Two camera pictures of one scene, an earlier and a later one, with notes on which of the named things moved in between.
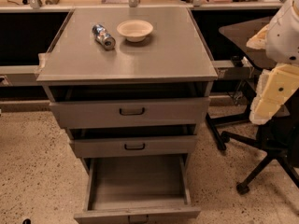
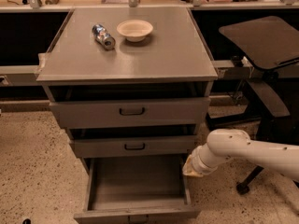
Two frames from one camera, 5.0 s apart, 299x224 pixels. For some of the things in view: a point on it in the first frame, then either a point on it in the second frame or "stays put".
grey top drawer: x=130 y=112 stays put
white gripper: x=284 y=36 -> x=195 y=161
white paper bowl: x=135 y=30 stays put
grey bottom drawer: x=137 y=189 stays put
